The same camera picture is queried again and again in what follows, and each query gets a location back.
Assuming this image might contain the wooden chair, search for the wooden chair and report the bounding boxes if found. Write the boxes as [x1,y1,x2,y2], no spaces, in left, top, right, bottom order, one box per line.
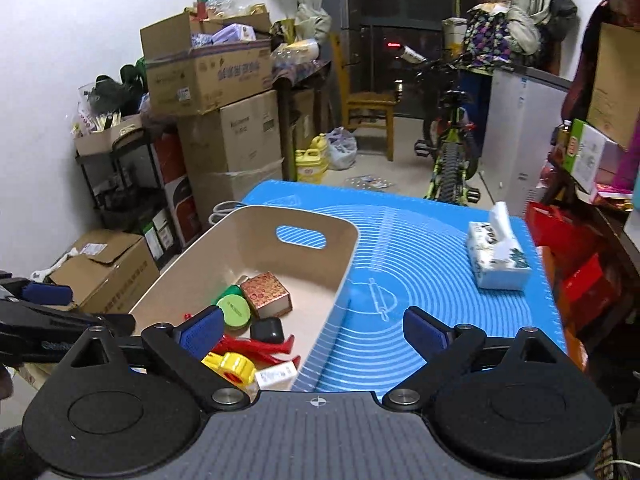
[329,32,397,162]

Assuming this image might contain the yellow oil jug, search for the yellow oil jug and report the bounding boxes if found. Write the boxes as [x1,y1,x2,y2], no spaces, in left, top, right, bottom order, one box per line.
[295,134,330,184]

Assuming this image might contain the green white carton box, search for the green white carton box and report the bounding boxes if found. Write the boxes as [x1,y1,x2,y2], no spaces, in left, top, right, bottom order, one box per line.
[563,119,625,193]

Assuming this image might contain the beige plastic storage basket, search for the beige plastic storage basket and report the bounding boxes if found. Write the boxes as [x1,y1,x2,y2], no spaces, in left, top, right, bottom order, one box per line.
[131,206,359,392]

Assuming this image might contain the grey handled scissors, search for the grey handled scissors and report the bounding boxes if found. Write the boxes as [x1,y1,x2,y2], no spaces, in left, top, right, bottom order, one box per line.
[207,200,245,226]

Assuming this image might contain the bicycle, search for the bicycle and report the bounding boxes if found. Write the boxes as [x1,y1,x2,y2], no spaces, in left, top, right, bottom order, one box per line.
[386,41,482,206]

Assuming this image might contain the open cardboard box on floor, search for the open cardboard box on floor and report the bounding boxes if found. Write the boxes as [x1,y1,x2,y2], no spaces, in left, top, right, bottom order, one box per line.
[30,230,160,313]

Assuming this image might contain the blue silicone baking mat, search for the blue silicone baking mat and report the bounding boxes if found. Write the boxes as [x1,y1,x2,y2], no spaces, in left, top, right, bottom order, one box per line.
[243,181,566,396]

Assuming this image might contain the large taped cardboard box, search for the large taped cardboard box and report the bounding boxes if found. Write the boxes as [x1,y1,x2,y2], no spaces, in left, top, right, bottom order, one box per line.
[177,90,283,226]

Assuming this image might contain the yellow toy tool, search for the yellow toy tool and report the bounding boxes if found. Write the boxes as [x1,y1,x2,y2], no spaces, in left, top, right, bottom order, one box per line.
[202,352,256,388]

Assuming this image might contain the white freezer cabinet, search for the white freezer cabinet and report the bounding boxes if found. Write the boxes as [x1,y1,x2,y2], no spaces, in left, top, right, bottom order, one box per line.
[480,68,570,217]

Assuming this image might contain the plastic bag on floor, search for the plastic bag on floor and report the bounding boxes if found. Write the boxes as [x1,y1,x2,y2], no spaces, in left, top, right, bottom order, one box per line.
[326,127,358,171]

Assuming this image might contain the black earbuds case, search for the black earbuds case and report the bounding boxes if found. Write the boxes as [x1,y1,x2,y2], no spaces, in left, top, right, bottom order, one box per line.
[250,318,285,344]

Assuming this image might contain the patterned square box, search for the patterned square box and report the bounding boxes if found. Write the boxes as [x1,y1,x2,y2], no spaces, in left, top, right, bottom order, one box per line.
[240,272,293,320]

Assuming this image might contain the black metal shelf rack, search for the black metal shelf rack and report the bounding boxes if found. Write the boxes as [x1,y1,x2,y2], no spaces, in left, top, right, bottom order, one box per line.
[75,125,182,268]

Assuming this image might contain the green round tin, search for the green round tin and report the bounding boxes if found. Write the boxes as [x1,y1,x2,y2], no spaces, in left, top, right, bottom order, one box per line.
[216,294,252,332]

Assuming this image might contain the tissue pack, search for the tissue pack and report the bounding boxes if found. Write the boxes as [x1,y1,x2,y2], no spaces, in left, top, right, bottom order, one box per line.
[466,202,532,292]

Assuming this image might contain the white usb charger plug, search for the white usb charger plug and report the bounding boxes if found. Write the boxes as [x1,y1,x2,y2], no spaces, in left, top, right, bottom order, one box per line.
[255,362,297,390]

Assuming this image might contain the red ultraman figure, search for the red ultraman figure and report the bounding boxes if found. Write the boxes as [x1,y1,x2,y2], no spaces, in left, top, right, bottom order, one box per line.
[183,312,303,370]

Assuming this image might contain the printed cardboard box on stack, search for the printed cardboard box on stack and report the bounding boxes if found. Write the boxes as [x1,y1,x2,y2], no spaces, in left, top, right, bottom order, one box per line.
[140,11,272,117]

